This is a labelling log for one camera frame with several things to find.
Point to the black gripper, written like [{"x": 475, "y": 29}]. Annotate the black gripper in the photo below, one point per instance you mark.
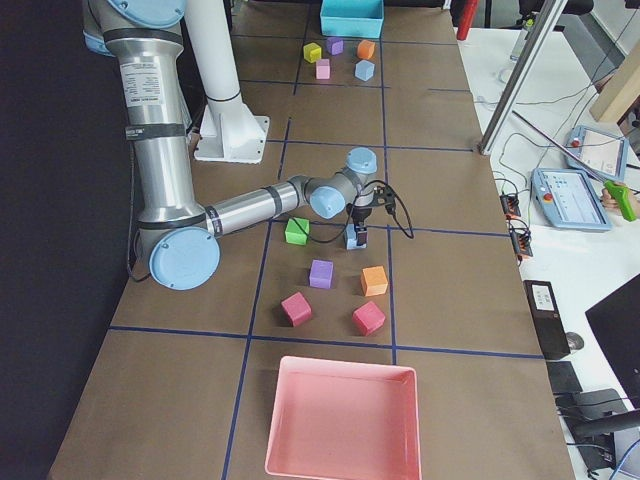
[{"x": 359, "y": 215}]

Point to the light blue foam block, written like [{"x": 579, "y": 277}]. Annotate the light blue foam block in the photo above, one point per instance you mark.
[{"x": 350, "y": 238}]

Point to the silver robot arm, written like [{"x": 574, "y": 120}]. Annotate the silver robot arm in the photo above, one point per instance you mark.
[{"x": 178, "y": 237}]

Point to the orange foam block near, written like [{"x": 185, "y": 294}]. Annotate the orange foam block near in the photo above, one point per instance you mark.
[{"x": 374, "y": 281}]

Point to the orange foam block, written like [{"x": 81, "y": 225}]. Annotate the orange foam block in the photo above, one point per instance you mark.
[
  {"x": 374, "y": 281},
  {"x": 366, "y": 49}
]

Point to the purple foam block near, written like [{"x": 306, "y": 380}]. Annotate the purple foam block near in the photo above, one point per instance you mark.
[{"x": 321, "y": 274}]

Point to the purple foam block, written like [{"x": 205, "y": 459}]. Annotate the purple foam block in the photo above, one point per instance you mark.
[
  {"x": 334, "y": 45},
  {"x": 321, "y": 274}
]

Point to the green foam block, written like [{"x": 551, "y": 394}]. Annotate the green foam block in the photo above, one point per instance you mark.
[{"x": 297, "y": 231}]

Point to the red foam block right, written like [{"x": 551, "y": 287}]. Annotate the red foam block right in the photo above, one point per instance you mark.
[{"x": 368, "y": 318}]

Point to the red foam block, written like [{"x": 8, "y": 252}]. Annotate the red foam block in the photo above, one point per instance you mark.
[
  {"x": 297, "y": 309},
  {"x": 368, "y": 318}
]

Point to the red foam block left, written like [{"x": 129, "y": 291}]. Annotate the red foam block left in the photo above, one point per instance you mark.
[{"x": 297, "y": 309}]

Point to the pink foam block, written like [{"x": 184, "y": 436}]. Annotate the pink foam block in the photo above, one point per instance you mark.
[{"x": 323, "y": 69}]

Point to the pink plastic tray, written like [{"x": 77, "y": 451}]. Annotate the pink plastic tray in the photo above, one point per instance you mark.
[{"x": 344, "y": 420}]

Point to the orange foam block far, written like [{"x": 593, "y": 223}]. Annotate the orange foam block far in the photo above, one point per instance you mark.
[{"x": 366, "y": 49}]

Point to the yellow foam block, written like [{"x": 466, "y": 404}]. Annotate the yellow foam block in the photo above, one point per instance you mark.
[{"x": 312, "y": 52}]

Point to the black box on desk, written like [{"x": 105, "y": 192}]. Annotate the black box on desk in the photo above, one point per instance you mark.
[{"x": 546, "y": 319}]

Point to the purple foam block far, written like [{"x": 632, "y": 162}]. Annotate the purple foam block far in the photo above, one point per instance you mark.
[{"x": 334, "y": 45}]

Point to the near teach pendant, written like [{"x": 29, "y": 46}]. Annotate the near teach pendant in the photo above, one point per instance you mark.
[{"x": 568, "y": 200}]

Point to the teach pendant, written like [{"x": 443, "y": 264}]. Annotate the teach pendant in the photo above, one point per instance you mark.
[
  {"x": 603, "y": 152},
  {"x": 568, "y": 200}
]

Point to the blue plastic bin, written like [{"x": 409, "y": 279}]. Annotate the blue plastic bin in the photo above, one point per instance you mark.
[{"x": 352, "y": 18}]

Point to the red fire extinguisher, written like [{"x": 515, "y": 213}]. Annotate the red fire extinguisher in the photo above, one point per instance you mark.
[{"x": 466, "y": 19}]

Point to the far teach pendant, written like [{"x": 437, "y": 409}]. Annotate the far teach pendant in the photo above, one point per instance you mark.
[{"x": 603, "y": 152}]

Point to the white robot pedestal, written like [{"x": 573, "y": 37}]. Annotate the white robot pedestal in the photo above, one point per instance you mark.
[{"x": 229, "y": 131}]

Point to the green handled reach grabber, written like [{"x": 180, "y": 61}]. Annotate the green handled reach grabber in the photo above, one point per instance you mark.
[{"x": 618, "y": 191}]

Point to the aluminium frame post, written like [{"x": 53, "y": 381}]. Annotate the aluminium frame post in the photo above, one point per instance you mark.
[{"x": 544, "y": 25}]

